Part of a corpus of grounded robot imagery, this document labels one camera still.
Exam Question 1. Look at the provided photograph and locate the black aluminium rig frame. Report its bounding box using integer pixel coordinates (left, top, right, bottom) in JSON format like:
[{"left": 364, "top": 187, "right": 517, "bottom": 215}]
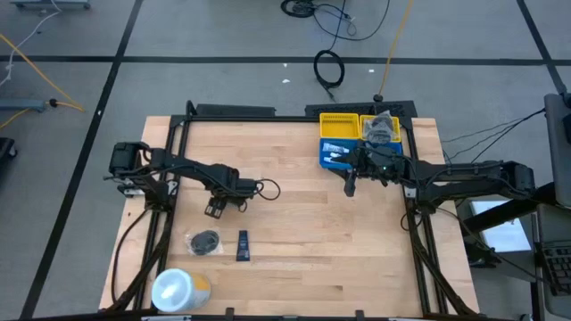
[{"left": 104, "top": 100, "right": 478, "bottom": 318}]

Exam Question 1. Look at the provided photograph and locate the grey floor stand foot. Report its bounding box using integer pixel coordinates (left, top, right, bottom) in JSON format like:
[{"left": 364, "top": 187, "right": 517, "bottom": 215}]
[
  {"left": 9, "top": 0, "right": 92, "bottom": 11},
  {"left": 0, "top": 98, "right": 48, "bottom": 112}
]

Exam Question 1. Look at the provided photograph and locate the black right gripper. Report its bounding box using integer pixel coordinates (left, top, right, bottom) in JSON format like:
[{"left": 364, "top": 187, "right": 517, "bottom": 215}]
[{"left": 343, "top": 144, "right": 405, "bottom": 198}]

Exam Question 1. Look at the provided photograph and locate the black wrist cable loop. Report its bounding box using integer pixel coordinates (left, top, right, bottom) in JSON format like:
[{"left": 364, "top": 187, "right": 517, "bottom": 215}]
[{"left": 253, "top": 177, "right": 282, "bottom": 202}]

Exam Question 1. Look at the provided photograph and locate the black cable with coil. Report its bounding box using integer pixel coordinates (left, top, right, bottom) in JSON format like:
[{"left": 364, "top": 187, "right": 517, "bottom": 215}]
[{"left": 279, "top": 0, "right": 393, "bottom": 42}]

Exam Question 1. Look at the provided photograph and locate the black vented controller box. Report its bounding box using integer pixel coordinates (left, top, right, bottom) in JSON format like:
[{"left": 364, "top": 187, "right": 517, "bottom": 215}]
[{"left": 304, "top": 100, "right": 418, "bottom": 119}]

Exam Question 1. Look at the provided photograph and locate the black keyboard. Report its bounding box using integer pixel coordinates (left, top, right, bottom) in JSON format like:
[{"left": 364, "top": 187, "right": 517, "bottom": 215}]
[{"left": 540, "top": 243, "right": 571, "bottom": 298}]

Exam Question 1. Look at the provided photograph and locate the black coiled floor cable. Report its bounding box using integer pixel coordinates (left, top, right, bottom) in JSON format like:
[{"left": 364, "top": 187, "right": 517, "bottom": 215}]
[{"left": 313, "top": 49, "right": 346, "bottom": 103}]

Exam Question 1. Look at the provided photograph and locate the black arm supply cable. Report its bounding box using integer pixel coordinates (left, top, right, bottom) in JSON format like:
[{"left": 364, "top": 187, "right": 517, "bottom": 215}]
[{"left": 110, "top": 207, "right": 151, "bottom": 309}]

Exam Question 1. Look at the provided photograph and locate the black floor equipment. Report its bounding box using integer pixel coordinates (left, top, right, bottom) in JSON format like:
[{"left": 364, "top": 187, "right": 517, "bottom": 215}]
[{"left": 0, "top": 136, "right": 18, "bottom": 162}]

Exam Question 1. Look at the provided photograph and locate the black desk leg bar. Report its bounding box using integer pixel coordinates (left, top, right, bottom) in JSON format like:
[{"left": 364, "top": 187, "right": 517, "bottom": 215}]
[{"left": 461, "top": 181, "right": 559, "bottom": 235}]

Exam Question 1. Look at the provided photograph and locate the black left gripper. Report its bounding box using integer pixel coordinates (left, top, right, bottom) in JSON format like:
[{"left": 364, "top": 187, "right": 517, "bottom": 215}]
[{"left": 203, "top": 177, "right": 259, "bottom": 219}]

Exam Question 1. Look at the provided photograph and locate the yellow floor cable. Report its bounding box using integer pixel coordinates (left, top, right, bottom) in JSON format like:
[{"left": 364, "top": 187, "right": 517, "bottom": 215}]
[{"left": 0, "top": 33, "right": 86, "bottom": 131}]

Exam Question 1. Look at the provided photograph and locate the white floor cable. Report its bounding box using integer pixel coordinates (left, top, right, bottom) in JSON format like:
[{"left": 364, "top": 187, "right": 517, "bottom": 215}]
[{"left": 0, "top": 0, "right": 62, "bottom": 88}]

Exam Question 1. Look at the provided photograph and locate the black flat controller box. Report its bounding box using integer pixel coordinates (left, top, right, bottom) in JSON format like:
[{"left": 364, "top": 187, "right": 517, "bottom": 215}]
[{"left": 194, "top": 103, "right": 277, "bottom": 118}]

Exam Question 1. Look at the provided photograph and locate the black desk foot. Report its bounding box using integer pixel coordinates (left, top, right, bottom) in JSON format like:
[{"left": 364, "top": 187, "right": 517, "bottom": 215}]
[{"left": 463, "top": 234, "right": 501, "bottom": 268}]

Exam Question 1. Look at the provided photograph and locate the small dark blue tube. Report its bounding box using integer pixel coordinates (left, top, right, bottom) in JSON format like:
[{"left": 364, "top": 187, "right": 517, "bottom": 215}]
[{"left": 236, "top": 229, "right": 252, "bottom": 262}]

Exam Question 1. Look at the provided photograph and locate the thin black cable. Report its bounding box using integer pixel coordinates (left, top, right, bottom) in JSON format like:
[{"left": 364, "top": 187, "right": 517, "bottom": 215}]
[
  {"left": 441, "top": 108, "right": 548, "bottom": 144},
  {"left": 448, "top": 124, "right": 518, "bottom": 161}
]

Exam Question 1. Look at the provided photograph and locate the long yellow cable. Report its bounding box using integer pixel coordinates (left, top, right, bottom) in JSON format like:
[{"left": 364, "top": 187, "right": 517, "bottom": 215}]
[{"left": 377, "top": 0, "right": 415, "bottom": 97}]

